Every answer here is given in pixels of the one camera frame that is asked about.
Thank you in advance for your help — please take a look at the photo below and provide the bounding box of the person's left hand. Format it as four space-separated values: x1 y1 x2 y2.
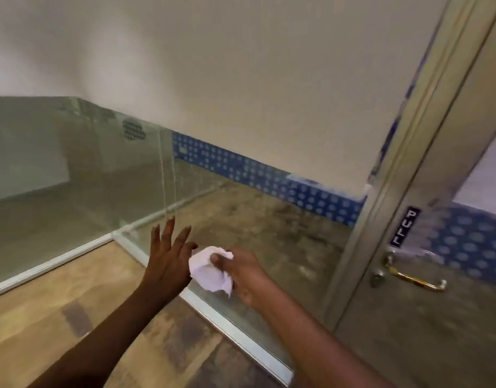
139 216 199 306

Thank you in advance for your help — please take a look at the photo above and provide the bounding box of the person's right hand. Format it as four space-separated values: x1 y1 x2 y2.
210 248 279 308

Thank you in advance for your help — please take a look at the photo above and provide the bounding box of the white tissue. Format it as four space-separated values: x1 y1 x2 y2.
188 245 235 299

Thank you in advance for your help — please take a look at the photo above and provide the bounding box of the metal door handle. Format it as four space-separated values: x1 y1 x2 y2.
383 250 449 292

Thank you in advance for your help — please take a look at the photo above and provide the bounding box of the person's left forearm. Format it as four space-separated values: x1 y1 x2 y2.
27 286 180 388

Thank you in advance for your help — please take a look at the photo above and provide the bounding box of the person's right forearm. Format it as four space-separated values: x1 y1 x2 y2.
249 280 398 388

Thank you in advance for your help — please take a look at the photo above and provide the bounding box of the blue pull sign sticker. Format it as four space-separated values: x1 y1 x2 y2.
390 205 421 249

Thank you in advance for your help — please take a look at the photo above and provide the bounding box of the metal framed glass door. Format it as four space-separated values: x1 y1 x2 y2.
335 0 496 388

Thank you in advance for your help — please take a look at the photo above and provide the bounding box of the large white paper sheet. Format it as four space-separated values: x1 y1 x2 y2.
452 116 496 217
0 0 453 200

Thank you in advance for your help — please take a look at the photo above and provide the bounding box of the glass partition wall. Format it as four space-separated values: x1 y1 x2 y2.
0 95 168 300

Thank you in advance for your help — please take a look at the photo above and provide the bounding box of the metal door frame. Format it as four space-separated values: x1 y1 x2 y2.
320 0 495 332

